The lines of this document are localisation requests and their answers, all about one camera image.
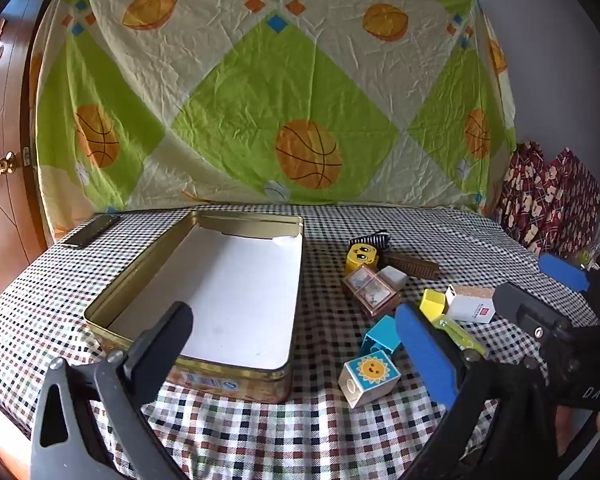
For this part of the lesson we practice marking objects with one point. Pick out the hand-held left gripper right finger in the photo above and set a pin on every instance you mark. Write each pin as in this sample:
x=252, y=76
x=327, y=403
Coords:
x=425, y=355

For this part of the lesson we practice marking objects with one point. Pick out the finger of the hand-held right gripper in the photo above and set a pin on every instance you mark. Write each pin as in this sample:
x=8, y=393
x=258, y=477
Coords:
x=525, y=310
x=562, y=271

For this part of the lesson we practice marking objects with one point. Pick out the basketball print bed sheet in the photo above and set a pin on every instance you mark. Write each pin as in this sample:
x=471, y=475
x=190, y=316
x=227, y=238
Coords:
x=280, y=75

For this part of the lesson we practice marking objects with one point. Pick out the green toy car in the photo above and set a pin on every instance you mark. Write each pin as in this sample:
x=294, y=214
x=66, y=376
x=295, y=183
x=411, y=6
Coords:
x=460, y=337

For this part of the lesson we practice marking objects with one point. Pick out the yellow face block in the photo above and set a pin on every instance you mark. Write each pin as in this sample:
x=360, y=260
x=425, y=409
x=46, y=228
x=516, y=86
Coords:
x=362, y=259

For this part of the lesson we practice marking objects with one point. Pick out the red bear print cloth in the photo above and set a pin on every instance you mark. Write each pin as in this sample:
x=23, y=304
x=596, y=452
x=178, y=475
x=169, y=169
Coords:
x=550, y=200

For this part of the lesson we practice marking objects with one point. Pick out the person's right hand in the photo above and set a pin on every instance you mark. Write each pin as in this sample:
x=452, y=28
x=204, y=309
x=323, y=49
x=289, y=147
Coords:
x=567, y=430

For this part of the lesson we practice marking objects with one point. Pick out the brass door knob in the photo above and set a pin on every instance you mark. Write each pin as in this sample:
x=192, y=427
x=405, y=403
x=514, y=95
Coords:
x=6, y=164

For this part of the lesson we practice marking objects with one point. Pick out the white box with red label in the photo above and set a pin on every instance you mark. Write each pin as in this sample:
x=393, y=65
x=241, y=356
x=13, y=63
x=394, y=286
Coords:
x=472, y=305

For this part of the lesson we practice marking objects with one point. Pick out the sun print cube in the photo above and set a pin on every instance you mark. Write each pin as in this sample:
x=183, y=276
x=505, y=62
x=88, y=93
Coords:
x=370, y=375

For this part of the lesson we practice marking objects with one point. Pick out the brown bar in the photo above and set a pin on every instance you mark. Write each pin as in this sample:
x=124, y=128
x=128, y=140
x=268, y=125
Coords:
x=412, y=265

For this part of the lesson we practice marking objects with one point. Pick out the checkered tablecloth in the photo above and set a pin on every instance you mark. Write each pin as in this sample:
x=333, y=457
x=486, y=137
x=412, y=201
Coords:
x=325, y=440

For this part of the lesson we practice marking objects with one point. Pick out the blue plastic piece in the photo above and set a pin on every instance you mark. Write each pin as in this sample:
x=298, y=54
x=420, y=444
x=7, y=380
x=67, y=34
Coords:
x=382, y=335

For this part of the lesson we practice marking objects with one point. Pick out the gold tin box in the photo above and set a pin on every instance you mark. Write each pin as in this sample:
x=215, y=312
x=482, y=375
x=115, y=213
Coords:
x=230, y=285

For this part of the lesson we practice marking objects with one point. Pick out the plain yellow block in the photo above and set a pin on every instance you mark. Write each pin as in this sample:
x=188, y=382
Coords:
x=432, y=305

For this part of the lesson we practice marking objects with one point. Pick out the black flat case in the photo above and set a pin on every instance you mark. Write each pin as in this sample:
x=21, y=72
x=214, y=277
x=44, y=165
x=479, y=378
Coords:
x=90, y=231

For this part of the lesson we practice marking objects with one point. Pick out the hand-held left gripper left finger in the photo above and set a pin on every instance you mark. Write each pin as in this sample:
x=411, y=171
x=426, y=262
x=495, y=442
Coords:
x=155, y=355

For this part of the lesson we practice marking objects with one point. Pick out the white block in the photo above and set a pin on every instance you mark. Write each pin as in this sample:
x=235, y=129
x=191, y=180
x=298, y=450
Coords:
x=392, y=277

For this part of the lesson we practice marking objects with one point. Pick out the pink transparent box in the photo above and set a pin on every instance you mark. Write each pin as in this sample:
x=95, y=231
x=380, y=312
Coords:
x=370, y=290

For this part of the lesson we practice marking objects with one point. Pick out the small green yellow toy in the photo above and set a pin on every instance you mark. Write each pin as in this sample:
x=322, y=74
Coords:
x=585, y=258

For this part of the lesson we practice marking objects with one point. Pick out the brown wooden door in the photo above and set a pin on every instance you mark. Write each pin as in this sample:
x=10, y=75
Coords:
x=5, y=110

